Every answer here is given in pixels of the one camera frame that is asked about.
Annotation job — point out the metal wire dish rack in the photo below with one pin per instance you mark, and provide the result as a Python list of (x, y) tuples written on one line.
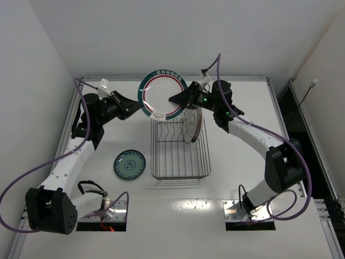
[(174, 160)]

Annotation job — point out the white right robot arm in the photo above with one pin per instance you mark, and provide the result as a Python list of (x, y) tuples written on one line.
[(284, 164)]

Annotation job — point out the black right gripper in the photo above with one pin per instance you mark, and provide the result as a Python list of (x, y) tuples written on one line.
[(192, 96)]

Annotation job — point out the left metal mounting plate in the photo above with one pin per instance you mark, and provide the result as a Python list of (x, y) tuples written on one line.
[(117, 212)]

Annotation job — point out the white plate with flower motif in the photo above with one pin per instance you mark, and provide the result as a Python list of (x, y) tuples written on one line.
[(189, 123)]

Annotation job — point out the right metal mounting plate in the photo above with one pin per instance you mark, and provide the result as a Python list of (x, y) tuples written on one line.
[(234, 214)]

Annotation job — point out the green red rimmed plate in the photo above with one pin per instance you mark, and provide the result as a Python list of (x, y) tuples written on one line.
[(198, 127), (155, 90)]

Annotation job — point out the metal mounting plate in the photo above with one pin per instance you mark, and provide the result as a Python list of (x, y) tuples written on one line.
[(117, 212), (234, 214)]

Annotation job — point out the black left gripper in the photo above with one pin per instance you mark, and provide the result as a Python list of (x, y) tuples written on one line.
[(120, 102)]

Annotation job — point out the blue patterned small plate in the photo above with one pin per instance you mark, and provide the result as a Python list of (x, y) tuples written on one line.
[(129, 164)]

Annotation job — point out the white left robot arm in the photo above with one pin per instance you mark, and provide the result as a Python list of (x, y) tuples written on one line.
[(60, 202)]

